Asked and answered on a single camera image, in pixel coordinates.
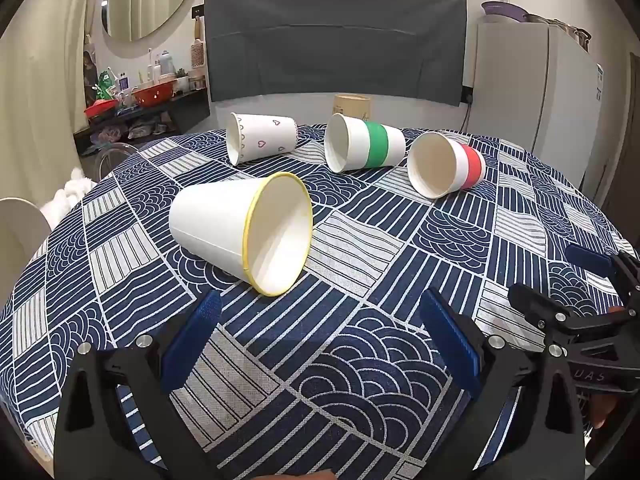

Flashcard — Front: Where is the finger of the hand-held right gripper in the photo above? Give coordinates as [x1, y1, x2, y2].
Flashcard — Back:
[565, 244, 640, 311]
[507, 283, 627, 335]

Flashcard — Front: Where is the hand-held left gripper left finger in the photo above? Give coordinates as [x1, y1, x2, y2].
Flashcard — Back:
[54, 289, 223, 480]

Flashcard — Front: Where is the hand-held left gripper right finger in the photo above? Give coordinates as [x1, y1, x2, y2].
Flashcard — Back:
[419, 287, 587, 480]

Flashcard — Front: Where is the white cup with yellow rim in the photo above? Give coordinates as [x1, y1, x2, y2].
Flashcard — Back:
[168, 171, 314, 297]

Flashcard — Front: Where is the white cup with red band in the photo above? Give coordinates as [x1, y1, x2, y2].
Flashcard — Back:
[406, 131, 487, 200]

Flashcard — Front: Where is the white cup with heart print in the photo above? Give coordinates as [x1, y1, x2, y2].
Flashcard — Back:
[225, 112, 299, 167]

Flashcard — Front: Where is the white cup with green band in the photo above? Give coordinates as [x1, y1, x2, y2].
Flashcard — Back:
[323, 113, 407, 175]

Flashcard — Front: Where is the brown paper cup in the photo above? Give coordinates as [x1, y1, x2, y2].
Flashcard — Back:
[333, 92, 372, 122]

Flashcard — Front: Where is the person's right hand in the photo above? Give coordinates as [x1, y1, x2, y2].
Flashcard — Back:
[590, 394, 612, 430]

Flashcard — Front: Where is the blue patterned tablecloth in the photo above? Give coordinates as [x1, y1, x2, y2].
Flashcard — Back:
[0, 122, 640, 480]

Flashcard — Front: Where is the white refrigerator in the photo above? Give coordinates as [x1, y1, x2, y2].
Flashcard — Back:
[472, 15, 605, 192]

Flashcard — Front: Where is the white fluffy cloth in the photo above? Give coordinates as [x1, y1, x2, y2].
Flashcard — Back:
[39, 166, 97, 228]

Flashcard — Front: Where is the clear plastic chair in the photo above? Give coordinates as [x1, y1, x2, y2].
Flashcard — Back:
[95, 142, 143, 181]

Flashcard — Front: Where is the dark side shelf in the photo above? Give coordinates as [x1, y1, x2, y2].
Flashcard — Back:
[73, 87, 211, 158]

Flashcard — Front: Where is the red colander bowl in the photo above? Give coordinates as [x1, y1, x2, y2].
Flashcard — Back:
[131, 84, 176, 109]

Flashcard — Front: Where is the purple basin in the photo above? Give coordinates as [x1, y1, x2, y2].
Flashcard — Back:
[481, 1, 530, 23]

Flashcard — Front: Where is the green snack bag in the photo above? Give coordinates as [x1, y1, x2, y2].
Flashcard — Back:
[94, 71, 118, 101]

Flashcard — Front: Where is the beige curtain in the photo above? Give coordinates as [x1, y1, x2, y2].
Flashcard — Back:
[0, 0, 108, 206]

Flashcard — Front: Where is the grey cloth covered television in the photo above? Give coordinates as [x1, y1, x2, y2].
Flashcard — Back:
[203, 0, 469, 107]

